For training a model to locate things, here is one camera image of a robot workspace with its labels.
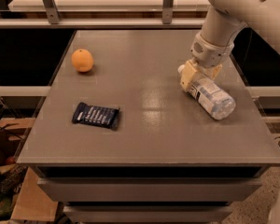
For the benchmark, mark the grey cabinet drawer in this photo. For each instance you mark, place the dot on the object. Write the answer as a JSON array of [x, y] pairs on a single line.
[[148, 189], [146, 214]]

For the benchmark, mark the grey cabinet upper drawer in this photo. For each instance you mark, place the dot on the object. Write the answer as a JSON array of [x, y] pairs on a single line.
[[148, 189]]

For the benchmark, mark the orange fruit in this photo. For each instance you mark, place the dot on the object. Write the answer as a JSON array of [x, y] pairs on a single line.
[[82, 60]]

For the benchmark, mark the metal railing frame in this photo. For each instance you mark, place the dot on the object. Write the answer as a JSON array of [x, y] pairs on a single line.
[[91, 14]]

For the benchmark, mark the dark blue snack packet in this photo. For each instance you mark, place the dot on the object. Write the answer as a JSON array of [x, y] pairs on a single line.
[[94, 115]]

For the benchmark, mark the clear blue-labelled plastic bottle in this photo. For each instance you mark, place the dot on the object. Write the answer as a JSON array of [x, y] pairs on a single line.
[[215, 101]]

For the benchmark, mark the grey cabinet lower drawer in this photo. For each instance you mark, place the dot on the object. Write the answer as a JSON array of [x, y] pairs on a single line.
[[146, 214]]

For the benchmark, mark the brown cardboard box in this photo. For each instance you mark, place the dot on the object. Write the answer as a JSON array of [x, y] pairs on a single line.
[[33, 204]]

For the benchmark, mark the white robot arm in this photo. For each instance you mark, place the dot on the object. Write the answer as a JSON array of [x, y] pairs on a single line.
[[224, 20]]

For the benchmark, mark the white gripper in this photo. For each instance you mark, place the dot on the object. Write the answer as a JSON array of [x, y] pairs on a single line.
[[209, 55]]

